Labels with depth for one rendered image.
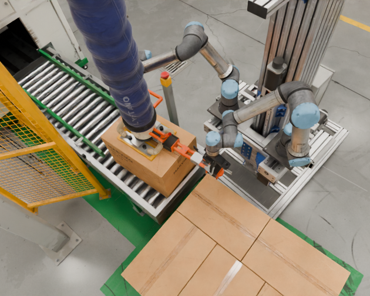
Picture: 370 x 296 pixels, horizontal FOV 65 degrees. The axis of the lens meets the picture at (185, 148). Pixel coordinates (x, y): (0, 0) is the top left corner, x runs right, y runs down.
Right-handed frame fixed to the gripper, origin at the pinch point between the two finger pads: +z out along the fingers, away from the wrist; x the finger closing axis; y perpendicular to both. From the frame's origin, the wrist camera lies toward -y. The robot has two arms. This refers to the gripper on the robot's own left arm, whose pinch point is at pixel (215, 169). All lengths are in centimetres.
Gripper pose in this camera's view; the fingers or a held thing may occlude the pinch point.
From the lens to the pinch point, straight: 180.6
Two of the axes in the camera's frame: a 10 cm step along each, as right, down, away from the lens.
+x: -6.0, 7.1, -3.7
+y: -8.0, -4.7, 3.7
